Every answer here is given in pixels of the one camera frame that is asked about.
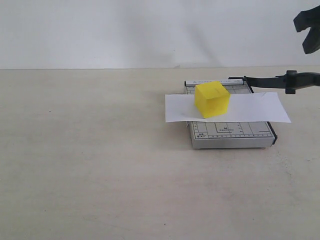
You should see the black cutter blade arm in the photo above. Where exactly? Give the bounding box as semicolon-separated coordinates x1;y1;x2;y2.
243;70;320;94

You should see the white paper sheet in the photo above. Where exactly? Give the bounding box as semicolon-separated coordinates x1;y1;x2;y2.
165;92;291;123

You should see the yellow foam cube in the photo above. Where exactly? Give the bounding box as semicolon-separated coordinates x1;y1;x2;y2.
194;81;231;119

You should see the grey paper cutter base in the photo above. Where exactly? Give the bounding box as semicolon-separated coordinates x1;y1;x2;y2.
184;77;278;149

